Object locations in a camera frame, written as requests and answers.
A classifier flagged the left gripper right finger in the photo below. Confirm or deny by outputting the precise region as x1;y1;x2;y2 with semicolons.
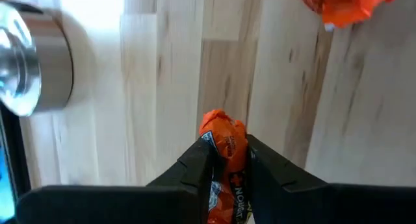
246;134;416;224

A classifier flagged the orange candy wrapper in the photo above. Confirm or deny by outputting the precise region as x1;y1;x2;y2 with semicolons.
198;108;251;224
294;0;397;29

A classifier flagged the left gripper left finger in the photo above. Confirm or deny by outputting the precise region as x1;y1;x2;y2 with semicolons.
16;136;216;224

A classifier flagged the silver table lamp white shade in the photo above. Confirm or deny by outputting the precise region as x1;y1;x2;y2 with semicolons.
0;1;74;118

